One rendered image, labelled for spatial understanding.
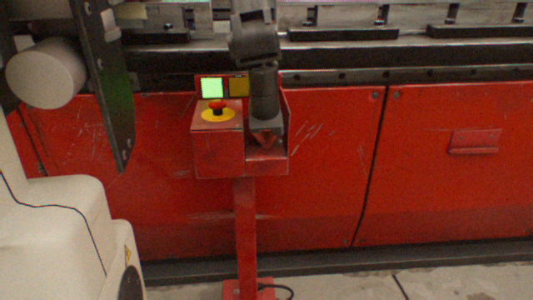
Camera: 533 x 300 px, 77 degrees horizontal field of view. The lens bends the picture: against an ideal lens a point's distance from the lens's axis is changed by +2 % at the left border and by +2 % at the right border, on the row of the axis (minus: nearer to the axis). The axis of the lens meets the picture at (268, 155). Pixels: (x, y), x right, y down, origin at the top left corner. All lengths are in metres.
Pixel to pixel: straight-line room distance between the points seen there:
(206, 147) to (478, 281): 1.22
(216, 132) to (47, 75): 0.42
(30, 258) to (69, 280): 0.03
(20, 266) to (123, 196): 0.84
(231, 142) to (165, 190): 0.45
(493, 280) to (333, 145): 0.89
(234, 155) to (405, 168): 0.63
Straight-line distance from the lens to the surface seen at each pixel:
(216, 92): 0.79
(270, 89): 0.61
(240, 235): 0.90
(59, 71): 0.29
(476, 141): 1.20
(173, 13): 0.99
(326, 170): 1.05
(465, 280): 1.56
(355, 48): 0.91
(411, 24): 1.10
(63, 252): 0.29
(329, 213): 1.16
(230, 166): 0.70
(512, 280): 1.66
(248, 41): 0.57
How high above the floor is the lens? 1.07
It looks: 31 degrees down
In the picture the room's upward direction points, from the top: straight up
